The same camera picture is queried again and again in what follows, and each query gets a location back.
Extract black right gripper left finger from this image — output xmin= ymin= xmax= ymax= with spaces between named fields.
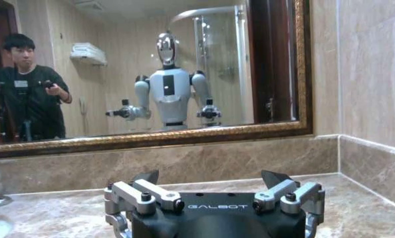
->
xmin=104 ymin=170 xmax=185 ymax=238

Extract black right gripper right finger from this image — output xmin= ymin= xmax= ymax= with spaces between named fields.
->
xmin=253 ymin=170 xmax=325 ymax=238

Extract person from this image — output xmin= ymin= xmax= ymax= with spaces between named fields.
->
xmin=0 ymin=33 xmax=73 ymax=143

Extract silver robot head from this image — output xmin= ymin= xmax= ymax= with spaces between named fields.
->
xmin=154 ymin=31 xmax=178 ymax=70

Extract white folded towels on rack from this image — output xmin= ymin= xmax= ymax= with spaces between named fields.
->
xmin=69 ymin=42 xmax=106 ymax=66

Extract glass shower cabin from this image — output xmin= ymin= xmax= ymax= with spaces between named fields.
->
xmin=166 ymin=6 xmax=254 ymax=124

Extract gold framed wall mirror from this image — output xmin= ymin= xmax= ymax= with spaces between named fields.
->
xmin=0 ymin=0 xmax=313 ymax=160

